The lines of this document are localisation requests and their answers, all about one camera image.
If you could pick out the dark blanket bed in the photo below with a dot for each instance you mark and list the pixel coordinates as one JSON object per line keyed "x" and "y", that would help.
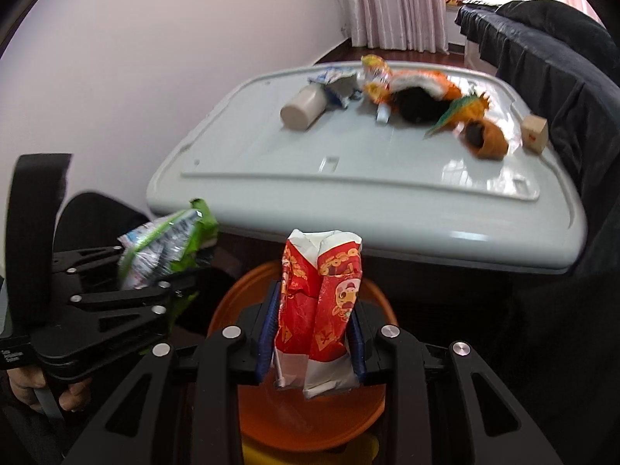
{"x": 565, "y": 66}

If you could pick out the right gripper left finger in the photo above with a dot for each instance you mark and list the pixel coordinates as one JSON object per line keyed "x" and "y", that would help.
{"x": 181, "y": 405}

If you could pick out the orange white snack bag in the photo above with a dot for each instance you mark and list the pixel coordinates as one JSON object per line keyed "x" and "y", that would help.
{"x": 434, "y": 83}

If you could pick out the white storage box lid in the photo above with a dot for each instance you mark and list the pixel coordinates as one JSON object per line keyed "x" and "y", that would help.
{"x": 408, "y": 195}

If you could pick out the small wooden cube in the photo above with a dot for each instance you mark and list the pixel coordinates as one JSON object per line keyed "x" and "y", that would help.
{"x": 534, "y": 133}

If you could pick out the green snack wrapper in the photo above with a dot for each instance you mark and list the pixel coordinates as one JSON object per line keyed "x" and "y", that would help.
{"x": 167, "y": 245}

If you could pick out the blue white milk carton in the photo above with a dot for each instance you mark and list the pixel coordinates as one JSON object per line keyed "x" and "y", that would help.
{"x": 340, "y": 86}

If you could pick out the orange yellow candy bag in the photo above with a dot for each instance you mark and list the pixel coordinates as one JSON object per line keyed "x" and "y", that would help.
{"x": 376, "y": 86}

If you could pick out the red paper snack box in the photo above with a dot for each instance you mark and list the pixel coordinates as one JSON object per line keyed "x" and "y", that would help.
{"x": 321, "y": 277}

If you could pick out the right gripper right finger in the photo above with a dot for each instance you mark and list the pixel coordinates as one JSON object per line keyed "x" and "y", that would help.
{"x": 442, "y": 405}

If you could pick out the pink curtain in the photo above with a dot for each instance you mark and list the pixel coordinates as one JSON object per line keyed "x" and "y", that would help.
{"x": 418, "y": 25}

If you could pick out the person left hand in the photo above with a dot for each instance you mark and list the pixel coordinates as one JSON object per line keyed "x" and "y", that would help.
{"x": 26, "y": 381}

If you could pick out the beige plastic cup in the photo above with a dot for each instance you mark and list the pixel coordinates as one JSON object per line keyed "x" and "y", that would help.
{"x": 304, "y": 108}

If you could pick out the black sock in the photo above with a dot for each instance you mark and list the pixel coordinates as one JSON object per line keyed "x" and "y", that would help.
{"x": 417, "y": 106}

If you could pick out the orange toy dinosaur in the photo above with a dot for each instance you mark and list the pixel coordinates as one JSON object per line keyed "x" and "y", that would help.
{"x": 483, "y": 137}

